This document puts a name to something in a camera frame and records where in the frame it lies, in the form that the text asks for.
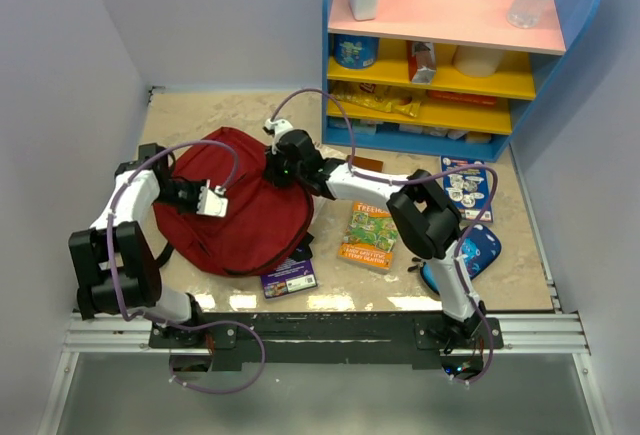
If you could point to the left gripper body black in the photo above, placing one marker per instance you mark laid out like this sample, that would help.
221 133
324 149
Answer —
183 195

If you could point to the red flat box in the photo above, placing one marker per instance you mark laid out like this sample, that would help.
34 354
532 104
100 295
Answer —
455 97

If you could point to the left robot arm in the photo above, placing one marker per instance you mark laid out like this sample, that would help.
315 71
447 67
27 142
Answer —
113 262

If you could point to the blue snack can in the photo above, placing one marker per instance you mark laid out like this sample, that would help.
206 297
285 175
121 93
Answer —
355 52

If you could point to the purple paperback book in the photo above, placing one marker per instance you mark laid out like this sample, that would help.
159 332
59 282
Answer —
294 274

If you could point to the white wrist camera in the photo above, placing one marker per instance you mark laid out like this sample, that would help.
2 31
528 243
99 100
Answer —
277 128
212 202

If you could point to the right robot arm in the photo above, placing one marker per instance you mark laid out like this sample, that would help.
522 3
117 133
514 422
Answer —
426 219

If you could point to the aluminium rail frame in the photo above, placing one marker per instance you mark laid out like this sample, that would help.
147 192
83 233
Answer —
110 381

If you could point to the brown leather wallet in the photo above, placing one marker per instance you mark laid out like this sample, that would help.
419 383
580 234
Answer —
364 163

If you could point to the orange treehouse paperback book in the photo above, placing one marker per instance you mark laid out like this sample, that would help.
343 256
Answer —
369 238

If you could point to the white paper roll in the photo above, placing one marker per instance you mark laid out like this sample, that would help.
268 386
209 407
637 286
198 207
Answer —
477 62

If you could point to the orange silver snack packet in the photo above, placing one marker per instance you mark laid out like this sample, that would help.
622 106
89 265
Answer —
421 60

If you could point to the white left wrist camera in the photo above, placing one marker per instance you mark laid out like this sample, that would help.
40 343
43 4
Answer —
212 202

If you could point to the white coffee photo notebook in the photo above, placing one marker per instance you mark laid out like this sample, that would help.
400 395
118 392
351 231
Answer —
318 204

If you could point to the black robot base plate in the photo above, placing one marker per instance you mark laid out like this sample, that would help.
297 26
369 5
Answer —
354 338

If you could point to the blue yellow pink shelf unit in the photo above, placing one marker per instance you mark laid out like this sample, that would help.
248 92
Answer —
530 69

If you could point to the yellow chips bag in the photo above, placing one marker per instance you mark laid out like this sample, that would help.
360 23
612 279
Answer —
381 98

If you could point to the red backpack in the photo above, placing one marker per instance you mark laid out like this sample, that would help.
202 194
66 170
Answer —
263 224

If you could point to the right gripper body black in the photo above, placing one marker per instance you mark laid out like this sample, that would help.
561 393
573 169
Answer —
282 171

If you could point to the blue comic paperback book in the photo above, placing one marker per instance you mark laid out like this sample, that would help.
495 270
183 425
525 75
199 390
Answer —
468 189

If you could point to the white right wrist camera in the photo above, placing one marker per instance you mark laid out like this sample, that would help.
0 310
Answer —
277 128

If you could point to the blue pencil case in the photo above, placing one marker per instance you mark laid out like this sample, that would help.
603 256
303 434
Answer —
480 249

